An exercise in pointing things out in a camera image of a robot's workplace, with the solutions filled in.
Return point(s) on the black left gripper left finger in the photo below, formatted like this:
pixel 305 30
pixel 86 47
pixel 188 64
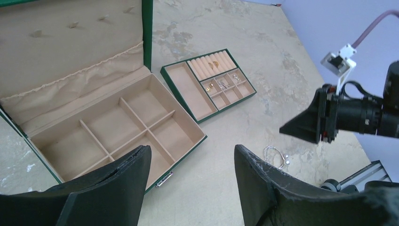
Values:
pixel 111 195

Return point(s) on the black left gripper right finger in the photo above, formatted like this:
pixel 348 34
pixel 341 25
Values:
pixel 271 197

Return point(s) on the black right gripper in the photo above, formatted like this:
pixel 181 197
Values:
pixel 329 112

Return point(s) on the small earrings cluster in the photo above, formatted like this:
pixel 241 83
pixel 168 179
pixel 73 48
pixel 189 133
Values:
pixel 228 80

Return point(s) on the green jewelry tray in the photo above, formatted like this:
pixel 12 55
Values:
pixel 188 80

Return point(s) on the green jewelry box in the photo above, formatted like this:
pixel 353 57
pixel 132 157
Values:
pixel 76 83

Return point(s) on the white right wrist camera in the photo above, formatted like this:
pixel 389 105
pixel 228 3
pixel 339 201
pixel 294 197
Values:
pixel 340 64

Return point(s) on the aluminium rail extrusion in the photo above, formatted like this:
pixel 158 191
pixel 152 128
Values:
pixel 355 183

